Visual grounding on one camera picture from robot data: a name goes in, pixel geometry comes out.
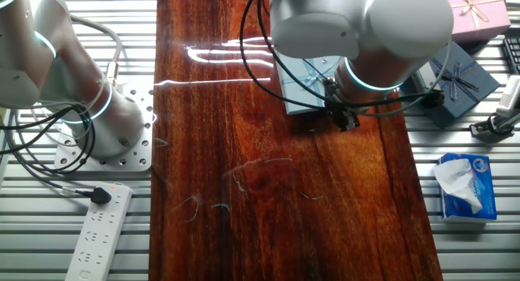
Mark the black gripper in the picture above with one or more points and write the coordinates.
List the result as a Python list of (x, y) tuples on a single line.
[(339, 106)]

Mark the light blue casing with bow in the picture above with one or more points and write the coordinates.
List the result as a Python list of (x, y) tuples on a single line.
[(298, 94)]

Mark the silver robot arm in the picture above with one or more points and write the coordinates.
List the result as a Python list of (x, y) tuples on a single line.
[(406, 17)]

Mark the navy gift box with ribbon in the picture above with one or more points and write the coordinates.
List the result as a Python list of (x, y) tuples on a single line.
[(475, 86)]

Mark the blue tissue box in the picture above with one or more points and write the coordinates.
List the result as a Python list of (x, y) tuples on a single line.
[(485, 183)]

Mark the pink gift box with ribbon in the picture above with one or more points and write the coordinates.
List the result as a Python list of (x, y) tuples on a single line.
[(479, 21)]

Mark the white tissue sheet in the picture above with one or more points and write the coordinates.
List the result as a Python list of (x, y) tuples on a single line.
[(455, 179)]

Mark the black keyboard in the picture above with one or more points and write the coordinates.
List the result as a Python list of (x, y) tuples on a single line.
[(512, 53)]

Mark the black power plug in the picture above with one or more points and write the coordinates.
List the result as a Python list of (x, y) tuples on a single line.
[(100, 195)]

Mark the white power strip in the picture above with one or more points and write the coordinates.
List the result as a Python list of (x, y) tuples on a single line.
[(97, 240)]

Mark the gripper camera on silver bracket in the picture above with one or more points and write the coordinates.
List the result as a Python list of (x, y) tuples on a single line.
[(431, 99)]

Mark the black camera stand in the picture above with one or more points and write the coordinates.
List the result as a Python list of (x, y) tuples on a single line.
[(487, 130)]

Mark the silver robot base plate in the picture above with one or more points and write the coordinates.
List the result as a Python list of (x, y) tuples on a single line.
[(138, 151)]

